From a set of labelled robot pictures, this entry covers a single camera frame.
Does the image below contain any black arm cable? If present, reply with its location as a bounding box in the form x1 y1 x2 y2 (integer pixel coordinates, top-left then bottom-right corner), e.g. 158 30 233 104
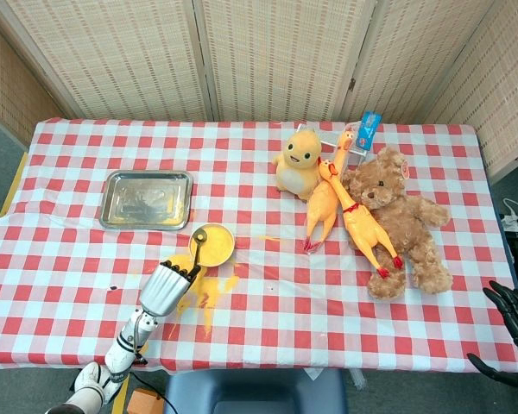
129 370 176 414

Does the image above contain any navy blue chair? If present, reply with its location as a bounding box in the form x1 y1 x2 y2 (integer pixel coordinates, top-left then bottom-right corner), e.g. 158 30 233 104
163 368 349 414

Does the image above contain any red white checked tablecloth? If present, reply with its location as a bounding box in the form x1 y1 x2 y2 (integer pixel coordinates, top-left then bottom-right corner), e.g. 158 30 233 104
0 116 518 374

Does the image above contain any yellow rubber chicken in net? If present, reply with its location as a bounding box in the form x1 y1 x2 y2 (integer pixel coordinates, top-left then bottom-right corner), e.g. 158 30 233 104
302 131 356 254

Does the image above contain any brown teddy bear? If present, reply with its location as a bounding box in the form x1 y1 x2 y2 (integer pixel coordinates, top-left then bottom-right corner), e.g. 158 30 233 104
343 146 454 302

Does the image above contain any bamboo folding screen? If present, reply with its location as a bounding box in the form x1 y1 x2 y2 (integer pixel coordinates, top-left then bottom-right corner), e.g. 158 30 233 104
0 0 518 182

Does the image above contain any off-white bowl with yellow powder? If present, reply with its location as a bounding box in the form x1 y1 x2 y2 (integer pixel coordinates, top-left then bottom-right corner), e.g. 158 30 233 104
188 223 237 268

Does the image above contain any black spoon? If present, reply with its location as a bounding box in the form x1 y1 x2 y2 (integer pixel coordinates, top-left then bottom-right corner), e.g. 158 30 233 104
191 227 212 277

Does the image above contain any yellow plush duck toy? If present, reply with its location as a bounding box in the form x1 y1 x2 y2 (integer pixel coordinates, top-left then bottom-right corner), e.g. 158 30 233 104
271 128 325 202

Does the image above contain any spilled yellow powder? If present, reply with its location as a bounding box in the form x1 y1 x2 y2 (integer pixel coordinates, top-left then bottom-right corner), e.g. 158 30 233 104
157 254 243 337

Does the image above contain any orange box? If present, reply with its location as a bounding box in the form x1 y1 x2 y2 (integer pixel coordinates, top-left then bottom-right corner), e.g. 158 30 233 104
127 386 167 414

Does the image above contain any blue packaging card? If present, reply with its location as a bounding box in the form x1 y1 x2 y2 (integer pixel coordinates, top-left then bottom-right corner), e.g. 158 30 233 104
353 110 383 152

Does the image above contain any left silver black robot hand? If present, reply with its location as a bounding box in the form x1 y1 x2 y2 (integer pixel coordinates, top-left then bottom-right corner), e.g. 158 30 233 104
137 258 203 319

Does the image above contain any stainless steel tray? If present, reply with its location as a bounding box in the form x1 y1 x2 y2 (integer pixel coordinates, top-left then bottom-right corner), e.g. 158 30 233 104
98 170 194 232

